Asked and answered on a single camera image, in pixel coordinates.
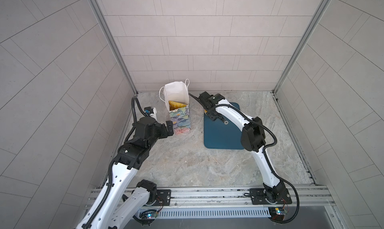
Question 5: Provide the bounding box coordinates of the yellow striped fake croissant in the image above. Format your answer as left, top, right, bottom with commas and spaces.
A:
169, 100, 187, 111

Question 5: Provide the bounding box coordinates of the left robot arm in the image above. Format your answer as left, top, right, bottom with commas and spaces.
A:
77, 116, 174, 229

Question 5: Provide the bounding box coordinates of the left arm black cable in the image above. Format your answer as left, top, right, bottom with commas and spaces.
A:
81, 96, 148, 229

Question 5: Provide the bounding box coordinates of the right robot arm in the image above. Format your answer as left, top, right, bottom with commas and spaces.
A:
190, 92, 288, 204

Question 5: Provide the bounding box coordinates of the teal tray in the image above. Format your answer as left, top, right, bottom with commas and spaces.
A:
204, 100, 248, 150

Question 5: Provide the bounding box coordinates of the corner aluminium post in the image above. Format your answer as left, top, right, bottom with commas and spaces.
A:
87, 0, 138, 95
273, 0, 332, 95

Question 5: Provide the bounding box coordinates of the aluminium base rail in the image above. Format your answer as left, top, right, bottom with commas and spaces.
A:
157, 184, 335, 212

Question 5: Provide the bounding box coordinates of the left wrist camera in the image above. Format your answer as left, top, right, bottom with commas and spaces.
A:
144, 106, 157, 120

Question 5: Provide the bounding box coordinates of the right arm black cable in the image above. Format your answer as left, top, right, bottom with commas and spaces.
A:
188, 92, 300, 224

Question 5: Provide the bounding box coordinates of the floral paper bag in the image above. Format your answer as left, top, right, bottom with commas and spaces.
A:
159, 79, 191, 134

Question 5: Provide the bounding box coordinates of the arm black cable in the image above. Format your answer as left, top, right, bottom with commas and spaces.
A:
81, 96, 148, 229
188, 92, 300, 224

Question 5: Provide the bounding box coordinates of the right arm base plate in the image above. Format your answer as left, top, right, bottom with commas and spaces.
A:
249, 189, 293, 205

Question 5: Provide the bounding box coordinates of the right circuit board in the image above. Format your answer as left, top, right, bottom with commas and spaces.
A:
269, 207, 289, 222

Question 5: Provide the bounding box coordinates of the left corner aluminium post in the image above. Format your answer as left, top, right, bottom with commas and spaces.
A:
87, 0, 138, 95

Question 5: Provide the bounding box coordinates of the circuit board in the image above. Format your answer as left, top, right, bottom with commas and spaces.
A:
140, 210, 159, 220
269, 207, 289, 222

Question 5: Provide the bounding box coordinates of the right corner aluminium post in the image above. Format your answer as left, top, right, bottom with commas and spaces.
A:
273, 0, 332, 95

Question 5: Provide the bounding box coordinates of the left circuit board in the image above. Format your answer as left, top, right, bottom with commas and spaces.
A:
140, 210, 159, 220

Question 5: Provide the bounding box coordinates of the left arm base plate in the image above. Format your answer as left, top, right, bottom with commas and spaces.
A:
146, 190, 172, 207

